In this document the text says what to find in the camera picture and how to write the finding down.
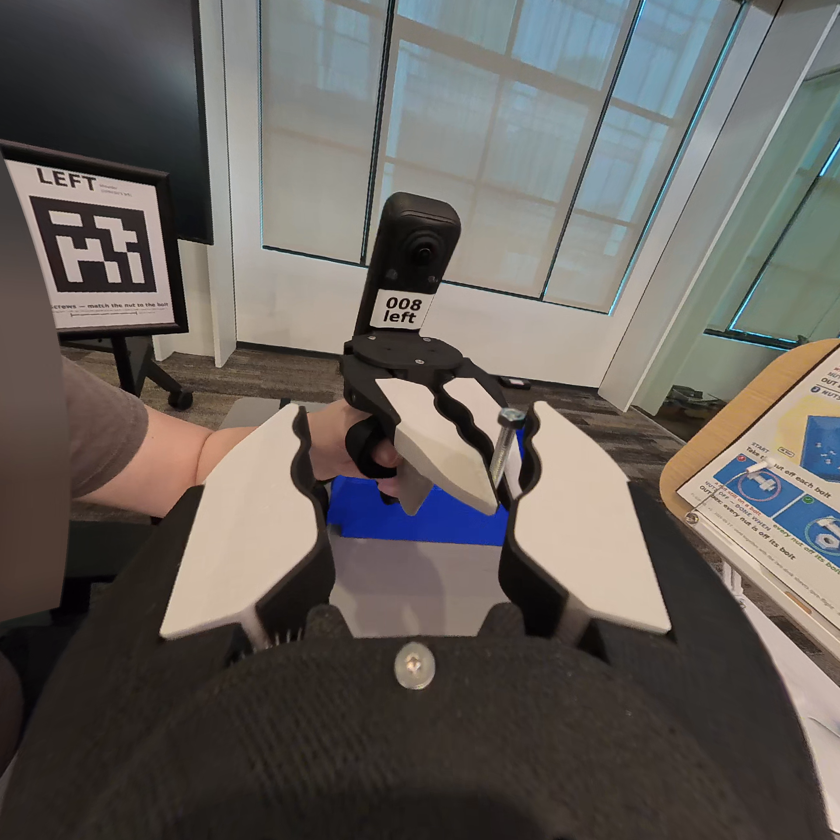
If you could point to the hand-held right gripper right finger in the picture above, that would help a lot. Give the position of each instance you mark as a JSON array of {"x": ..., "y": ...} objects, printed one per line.
[{"x": 584, "y": 525}]

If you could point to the side glass window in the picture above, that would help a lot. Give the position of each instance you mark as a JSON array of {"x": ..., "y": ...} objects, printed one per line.
[{"x": 794, "y": 262}]

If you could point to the black wheeled sign stand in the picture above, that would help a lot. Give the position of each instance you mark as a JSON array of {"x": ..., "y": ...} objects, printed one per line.
[{"x": 134, "y": 367}]

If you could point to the black chair armrest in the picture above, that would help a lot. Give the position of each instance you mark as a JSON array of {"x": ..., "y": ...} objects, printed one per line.
[{"x": 111, "y": 544}]

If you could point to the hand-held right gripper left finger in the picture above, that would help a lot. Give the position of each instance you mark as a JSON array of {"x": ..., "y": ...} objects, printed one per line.
[{"x": 249, "y": 525}]

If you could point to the blue plastic bin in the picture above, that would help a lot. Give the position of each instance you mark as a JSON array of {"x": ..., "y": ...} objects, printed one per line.
[{"x": 420, "y": 525}]

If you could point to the framed marker sign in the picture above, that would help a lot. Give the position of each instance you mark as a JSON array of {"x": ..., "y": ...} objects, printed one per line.
[{"x": 98, "y": 249}]

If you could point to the black wall display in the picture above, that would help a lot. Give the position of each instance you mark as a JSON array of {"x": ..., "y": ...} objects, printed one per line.
[{"x": 98, "y": 79}]

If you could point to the person's left hand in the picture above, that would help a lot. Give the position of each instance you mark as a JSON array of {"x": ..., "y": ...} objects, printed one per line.
[{"x": 328, "y": 446}]

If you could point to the large glass window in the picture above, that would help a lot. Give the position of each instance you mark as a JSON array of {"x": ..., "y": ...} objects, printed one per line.
[{"x": 492, "y": 131}]

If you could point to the long silver hex bolt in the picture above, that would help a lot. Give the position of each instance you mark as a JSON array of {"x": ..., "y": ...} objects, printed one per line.
[{"x": 500, "y": 453}]

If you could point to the person's left forearm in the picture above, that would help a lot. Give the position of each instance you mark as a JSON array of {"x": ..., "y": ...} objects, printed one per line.
[{"x": 210, "y": 453}]

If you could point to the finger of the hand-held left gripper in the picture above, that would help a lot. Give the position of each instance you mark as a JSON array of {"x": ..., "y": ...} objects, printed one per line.
[
  {"x": 426, "y": 446},
  {"x": 476, "y": 403}
]

